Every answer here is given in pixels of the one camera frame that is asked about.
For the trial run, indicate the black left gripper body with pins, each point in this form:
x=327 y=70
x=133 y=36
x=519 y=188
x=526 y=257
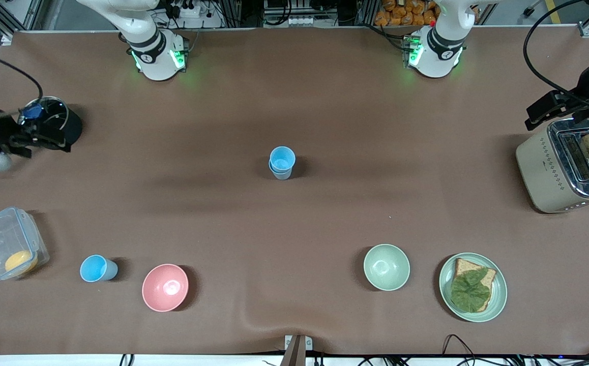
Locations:
x=586 y=85

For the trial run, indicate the blue cup with white paper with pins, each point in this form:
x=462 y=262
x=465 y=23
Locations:
x=281 y=175

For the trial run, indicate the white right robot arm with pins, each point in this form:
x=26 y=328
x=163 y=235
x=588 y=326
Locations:
x=154 y=56

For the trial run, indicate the beige and chrome toaster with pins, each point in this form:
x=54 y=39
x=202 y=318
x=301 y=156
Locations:
x=541 y=173

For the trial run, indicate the yellow round food piece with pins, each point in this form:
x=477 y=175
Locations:
x=21 y=262

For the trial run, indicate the brown bread slice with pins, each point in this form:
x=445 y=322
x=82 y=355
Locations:
x=465 y=265

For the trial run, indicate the bag of orange snacks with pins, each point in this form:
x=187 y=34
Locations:
x=401 y=14

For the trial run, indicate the pale green plate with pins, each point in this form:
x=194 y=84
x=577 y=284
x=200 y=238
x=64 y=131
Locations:
x=498 y=295

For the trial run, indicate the green lettuce leaf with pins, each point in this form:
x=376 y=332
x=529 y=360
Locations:
x=470 y=291

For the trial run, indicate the pink bowl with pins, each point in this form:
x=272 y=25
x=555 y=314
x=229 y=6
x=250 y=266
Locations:
x=165 y=287

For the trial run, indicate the white power strip with plugs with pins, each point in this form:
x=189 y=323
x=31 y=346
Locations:
x=188 y=9

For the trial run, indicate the pale green bowl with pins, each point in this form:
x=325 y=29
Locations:
x=386 y=267

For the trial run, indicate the small white power strip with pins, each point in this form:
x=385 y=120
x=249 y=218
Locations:
x=303 y=21

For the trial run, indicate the metal table edge bracket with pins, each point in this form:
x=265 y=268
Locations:
x=297 y=345

